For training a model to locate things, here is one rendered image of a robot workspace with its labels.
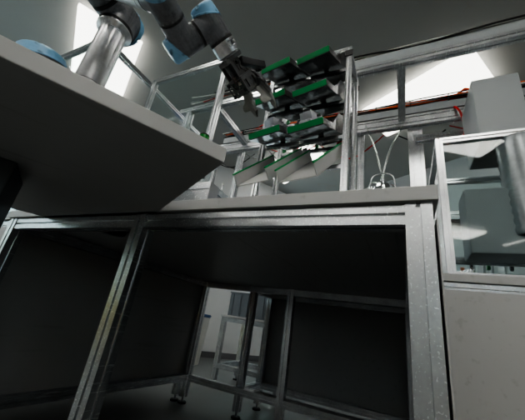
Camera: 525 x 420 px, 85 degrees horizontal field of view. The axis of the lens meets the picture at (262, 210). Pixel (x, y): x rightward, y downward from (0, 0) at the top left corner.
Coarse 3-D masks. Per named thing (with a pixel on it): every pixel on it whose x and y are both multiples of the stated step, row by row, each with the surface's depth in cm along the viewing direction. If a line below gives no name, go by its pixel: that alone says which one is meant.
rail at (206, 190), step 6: (192, 186) 90; (198, 186) 89; (204, 186) 88; (210, 186) 87; (216, 186) 90; (186, 192) 90; (192, 192) 89; (198, 192) 88; (204, 192) 87; (210, 192) 87; (216, 192) 89; (180, 198) 90; (186, 198) 89; (192, 198) 88; (198, 198) 87; (204, 198) 86
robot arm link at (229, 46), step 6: (222, 42) 85; (228, 42) 85; (234, 42) 87; (216, 48) 86; (222, 48) 86; (228, 48) 86; (234, 48) 87; (216, 54) 88; (222, 54) 87; (228, 54) 86; (222, 60) 89
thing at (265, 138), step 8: (272, 128) 98; (280, 128) 97; (248, 136) 103; (256, 136) 102; (264, 136) 100; (272, 136) 101; (280, 136) 102; (288, 136) 103; (264, 144) 112; (272, 144) 113
